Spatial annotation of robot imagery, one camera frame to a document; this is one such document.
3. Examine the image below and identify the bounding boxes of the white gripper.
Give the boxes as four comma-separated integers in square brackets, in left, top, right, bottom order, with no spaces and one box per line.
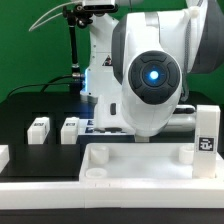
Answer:
[94,94,133,131]

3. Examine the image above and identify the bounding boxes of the white cables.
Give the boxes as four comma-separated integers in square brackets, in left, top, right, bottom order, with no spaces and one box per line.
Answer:
[28,0,84,33]

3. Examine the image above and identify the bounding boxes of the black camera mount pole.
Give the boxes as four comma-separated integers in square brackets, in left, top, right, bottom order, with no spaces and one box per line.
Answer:
[62,4,92,80]

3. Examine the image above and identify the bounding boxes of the white desk top tray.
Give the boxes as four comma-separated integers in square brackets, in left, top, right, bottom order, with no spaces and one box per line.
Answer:
[78,143,224,184]

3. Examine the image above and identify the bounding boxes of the white marker tag plate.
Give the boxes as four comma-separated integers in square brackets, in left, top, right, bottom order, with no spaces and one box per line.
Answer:
[78,119,125,135]

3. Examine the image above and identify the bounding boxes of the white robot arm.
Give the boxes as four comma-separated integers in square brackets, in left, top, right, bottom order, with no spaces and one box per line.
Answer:
[83,0,224,137]

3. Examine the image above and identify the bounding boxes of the white left obstacle bar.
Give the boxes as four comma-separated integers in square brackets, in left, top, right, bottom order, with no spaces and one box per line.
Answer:
[0,145,10,173]

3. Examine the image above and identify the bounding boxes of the white front obstacle bar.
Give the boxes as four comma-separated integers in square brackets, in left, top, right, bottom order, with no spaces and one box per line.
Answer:
[0,180,224,210]

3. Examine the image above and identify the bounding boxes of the white obstacle bar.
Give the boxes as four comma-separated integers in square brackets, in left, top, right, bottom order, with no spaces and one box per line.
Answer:
[0,180,224,210]
[0,145,10,173]

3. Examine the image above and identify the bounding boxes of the black cable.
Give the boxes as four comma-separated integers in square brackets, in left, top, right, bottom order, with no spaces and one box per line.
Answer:
[6,74,86,99]

